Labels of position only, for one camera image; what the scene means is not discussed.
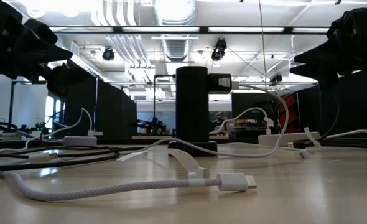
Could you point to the red storage bin shelf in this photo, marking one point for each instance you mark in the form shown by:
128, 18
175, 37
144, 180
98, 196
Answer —
292, 121

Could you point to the silver ventilation duct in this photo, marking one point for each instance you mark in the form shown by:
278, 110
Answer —
175, 46

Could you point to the LED light bar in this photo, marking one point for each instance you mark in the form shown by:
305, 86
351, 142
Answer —
171, 29

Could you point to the black monitor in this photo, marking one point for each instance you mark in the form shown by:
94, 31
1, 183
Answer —
252, 101

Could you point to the black USB charger adapter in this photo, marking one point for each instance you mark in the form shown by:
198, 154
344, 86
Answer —
214, 83

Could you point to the black tower power strip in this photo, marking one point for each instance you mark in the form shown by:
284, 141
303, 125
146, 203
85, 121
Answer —
192, 105

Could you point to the black curtain panel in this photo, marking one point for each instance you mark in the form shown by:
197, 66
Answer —
357, 105
115, 112

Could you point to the black ceiling spotlight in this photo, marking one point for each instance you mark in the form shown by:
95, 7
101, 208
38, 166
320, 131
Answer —
108, 54
276, 78
218, 51

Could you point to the white power strip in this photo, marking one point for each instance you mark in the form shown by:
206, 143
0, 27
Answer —
283, 138

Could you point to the black aluminium table frame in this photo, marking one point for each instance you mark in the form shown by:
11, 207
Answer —
152, 141

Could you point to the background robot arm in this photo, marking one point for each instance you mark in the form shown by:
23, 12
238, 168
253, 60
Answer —
154, 126

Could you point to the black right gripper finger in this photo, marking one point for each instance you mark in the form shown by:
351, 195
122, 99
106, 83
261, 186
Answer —
317, 73
317, 54

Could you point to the lavender round power hub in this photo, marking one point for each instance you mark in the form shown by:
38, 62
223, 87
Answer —
79, 141

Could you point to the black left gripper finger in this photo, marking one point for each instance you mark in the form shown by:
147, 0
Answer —
66, 79
46, 53

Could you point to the black metal rack frame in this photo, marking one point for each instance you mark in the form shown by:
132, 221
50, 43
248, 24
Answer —
12, 102

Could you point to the green electronics board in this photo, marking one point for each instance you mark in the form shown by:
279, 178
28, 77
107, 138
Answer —
40, 127

